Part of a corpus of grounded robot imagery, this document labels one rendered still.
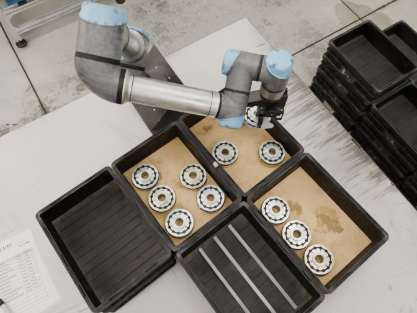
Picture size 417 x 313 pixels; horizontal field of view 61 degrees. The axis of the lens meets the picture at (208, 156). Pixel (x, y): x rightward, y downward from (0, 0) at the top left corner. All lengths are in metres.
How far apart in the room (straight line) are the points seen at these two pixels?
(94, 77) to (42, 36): 2.17
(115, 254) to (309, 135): 0.95
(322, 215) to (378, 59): 1.17
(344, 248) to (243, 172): 0.45
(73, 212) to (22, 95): 1.57
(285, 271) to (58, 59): 2.25
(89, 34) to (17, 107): 1.89
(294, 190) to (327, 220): 0.16
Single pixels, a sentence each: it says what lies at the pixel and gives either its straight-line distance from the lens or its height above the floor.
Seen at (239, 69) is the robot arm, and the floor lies 1.31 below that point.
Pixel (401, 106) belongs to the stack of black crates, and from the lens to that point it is 2.32.
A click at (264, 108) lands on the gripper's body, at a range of 1.18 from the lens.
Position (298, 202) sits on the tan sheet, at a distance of 1.38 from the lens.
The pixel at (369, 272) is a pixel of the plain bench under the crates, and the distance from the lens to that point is 1.55.
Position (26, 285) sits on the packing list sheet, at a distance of 1.57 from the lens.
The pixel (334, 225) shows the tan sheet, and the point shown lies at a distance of 1.40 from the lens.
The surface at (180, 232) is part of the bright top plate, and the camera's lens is 1.29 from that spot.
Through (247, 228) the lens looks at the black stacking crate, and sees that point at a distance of 1.33.
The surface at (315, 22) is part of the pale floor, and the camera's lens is 3.08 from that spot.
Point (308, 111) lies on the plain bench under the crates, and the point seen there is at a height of 0.70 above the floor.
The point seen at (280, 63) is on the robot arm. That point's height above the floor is 1.35.
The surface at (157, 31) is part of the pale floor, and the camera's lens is 2.92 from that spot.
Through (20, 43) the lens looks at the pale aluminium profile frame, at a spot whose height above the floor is 0.02.
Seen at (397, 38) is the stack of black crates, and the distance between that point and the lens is 2.78.
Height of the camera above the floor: 2.12
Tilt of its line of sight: 66 degrees down
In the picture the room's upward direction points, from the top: straight up
